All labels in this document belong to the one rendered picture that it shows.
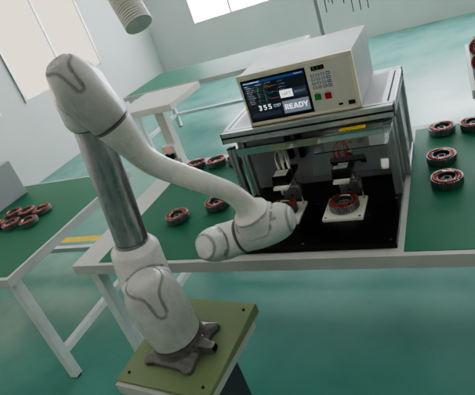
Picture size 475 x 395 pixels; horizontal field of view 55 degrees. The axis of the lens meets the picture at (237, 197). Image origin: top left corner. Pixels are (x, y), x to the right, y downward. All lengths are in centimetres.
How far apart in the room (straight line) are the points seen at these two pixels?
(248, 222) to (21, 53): 603
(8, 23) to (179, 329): 609
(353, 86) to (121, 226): 92
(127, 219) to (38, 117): 560
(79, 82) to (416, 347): 178
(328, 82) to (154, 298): 96
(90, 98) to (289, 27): 735
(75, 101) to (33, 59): 602
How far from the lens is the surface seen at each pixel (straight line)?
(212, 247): 126
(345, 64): 167
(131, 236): 138
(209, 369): 134
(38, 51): 721
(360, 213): 171
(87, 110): 109
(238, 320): 142
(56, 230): 270
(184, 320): 131
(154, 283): 125
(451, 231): 161
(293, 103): 176
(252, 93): 179
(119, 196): 133
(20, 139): 665
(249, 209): 120
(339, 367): 225
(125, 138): 112
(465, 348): 226
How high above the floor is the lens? 169
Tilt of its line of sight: 26 degrees down
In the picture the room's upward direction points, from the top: 20 degrees counter-clockwise
